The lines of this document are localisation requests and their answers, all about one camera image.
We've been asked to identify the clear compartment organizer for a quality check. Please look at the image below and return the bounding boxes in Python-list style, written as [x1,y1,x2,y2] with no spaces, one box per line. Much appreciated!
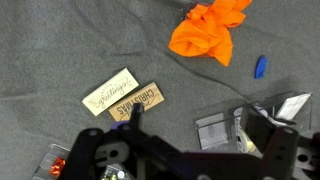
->
[31,143,134,180]

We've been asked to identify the small blue balloon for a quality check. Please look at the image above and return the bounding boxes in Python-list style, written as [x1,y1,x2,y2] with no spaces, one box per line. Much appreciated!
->
[254,54,269,80]

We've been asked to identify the grey tablecloth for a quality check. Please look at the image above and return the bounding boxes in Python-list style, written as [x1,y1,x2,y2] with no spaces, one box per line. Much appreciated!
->
[0,0,320,180]

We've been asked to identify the brown wooden Christmas stamp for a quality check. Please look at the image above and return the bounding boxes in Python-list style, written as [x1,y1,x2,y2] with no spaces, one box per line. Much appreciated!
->
[108,81,165,123]

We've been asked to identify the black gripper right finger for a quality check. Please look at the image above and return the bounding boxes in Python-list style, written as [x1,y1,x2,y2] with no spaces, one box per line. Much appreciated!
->
[239,105,320,180]

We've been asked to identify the white card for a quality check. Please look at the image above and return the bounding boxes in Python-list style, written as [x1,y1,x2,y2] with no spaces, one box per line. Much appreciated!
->
[275,92,313,122]

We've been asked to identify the orange soft sheet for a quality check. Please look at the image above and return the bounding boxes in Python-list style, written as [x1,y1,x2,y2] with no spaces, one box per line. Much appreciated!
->
[167,0,253,68]

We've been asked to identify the red gift bow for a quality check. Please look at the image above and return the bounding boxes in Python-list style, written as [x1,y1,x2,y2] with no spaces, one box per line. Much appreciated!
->
[49,157,66,178]

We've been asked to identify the light wooden greetings stamp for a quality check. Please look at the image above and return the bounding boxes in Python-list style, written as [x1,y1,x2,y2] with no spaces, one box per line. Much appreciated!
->
[81,67,140,117]

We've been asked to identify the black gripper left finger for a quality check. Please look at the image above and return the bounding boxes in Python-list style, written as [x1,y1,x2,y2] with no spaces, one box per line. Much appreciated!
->
[58,103,183,180]

